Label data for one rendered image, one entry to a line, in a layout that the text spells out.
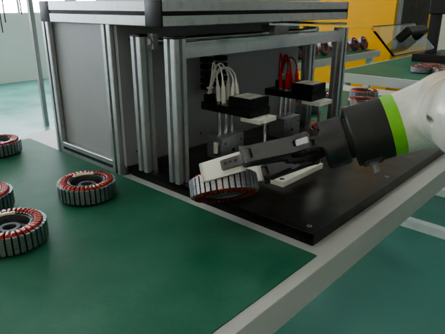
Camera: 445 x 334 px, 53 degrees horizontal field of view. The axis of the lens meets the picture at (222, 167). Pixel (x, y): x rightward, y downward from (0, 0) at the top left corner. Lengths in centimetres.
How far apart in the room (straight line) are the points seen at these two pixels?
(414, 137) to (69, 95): 80
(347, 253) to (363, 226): 8
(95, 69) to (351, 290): 139
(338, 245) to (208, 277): 22
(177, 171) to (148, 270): 28
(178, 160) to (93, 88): 30
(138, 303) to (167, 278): 6
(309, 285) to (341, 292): 129
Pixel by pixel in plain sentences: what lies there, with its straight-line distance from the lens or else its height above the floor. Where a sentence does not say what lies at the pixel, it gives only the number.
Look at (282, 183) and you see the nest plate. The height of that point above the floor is 78.
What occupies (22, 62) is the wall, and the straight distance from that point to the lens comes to 763.
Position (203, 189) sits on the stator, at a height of 84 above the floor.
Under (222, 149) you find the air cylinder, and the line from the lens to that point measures 102.
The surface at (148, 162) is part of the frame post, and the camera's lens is 96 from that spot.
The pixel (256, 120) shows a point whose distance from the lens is 94.
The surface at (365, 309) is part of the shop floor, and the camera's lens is 190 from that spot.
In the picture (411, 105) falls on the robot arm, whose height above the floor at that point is 98.
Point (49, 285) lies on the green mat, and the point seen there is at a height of 75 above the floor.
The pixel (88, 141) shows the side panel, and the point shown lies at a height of 80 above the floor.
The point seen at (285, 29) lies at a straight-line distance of 120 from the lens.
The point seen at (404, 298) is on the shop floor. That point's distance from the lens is 201.
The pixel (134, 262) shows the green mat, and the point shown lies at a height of 75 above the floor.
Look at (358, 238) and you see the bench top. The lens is 78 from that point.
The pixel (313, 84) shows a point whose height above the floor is 92.
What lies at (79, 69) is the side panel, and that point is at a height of 97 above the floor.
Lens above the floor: 111
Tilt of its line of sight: 20 degrees down
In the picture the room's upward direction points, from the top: straight up
